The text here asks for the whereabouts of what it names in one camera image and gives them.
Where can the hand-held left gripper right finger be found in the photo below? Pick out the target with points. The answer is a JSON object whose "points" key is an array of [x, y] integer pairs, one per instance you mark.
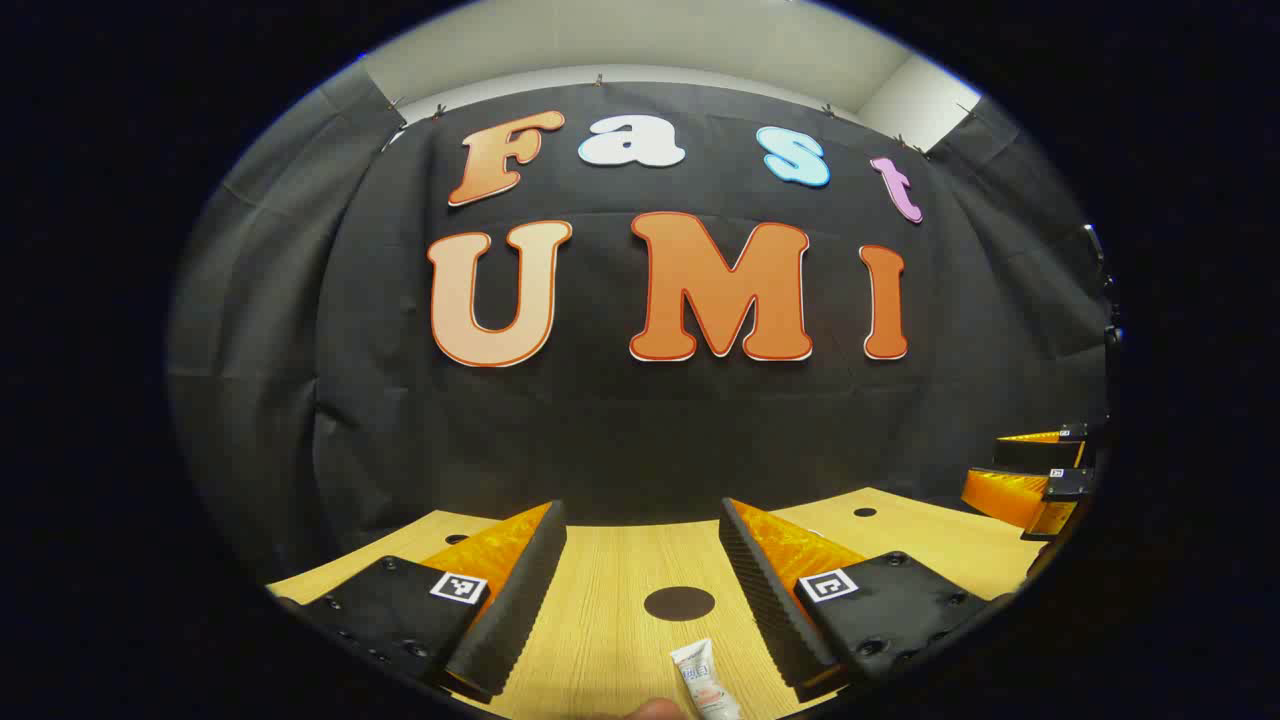
{"points": [[770, 610]]}

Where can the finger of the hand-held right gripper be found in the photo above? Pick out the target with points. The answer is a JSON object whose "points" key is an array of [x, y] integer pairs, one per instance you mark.
{"points": [[1035, 450], [1010, 495]]}

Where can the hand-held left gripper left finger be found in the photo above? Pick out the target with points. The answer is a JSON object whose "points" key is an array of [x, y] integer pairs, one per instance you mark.
{"points": [[515, 610]]}

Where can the dark round coaster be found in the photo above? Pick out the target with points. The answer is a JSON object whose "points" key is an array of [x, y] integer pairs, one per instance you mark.
{"points": [[679, 604]]}

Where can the white toothpaste tube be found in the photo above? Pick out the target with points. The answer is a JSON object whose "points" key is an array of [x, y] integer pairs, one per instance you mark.
{"points": [[705, 685]]}

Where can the wooden desktop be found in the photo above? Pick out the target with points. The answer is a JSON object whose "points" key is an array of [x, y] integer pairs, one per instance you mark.
{"points": [[610, 650]]}

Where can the black backdrop cloth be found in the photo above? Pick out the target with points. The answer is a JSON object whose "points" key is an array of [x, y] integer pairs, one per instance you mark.
{"points": [[620, 430]]}

